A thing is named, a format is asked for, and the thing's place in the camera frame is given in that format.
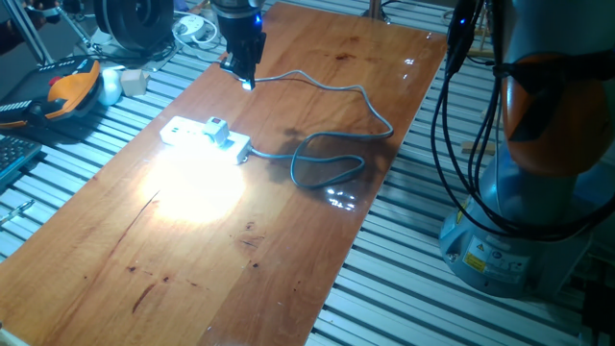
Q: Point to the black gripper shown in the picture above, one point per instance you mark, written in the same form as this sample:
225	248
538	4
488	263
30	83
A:
242	29

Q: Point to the white plug adapter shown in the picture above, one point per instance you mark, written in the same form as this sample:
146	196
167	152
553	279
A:
216	130

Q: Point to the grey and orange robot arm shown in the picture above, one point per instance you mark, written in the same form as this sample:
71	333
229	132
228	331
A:
528	192

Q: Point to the person's dark sleeved forearm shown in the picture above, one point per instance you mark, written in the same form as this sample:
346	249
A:
9	36

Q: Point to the white round socket reel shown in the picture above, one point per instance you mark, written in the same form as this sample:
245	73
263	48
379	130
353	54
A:
192	26

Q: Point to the person's hand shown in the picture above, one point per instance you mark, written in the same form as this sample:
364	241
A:
41	15

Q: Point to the white power strip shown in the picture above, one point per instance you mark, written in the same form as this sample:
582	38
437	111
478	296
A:
175	130

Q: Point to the beige wooden cube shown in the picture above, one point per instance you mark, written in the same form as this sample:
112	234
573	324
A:
133	82

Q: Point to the black filament spool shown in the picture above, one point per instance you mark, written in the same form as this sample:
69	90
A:
120	24

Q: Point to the white rounded object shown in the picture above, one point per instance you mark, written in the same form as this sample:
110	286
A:
111	86

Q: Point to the orange and black teach pendant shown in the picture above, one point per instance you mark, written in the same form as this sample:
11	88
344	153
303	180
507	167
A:
72	91

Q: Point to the brown wooden board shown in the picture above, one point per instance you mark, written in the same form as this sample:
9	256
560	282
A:
216	264

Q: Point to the black keyboard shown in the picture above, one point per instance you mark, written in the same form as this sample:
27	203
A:
14	154

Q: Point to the small wooden piece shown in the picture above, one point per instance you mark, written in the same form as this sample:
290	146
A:
478	147

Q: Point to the small metal screwdriver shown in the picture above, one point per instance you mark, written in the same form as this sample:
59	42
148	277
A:
17	211

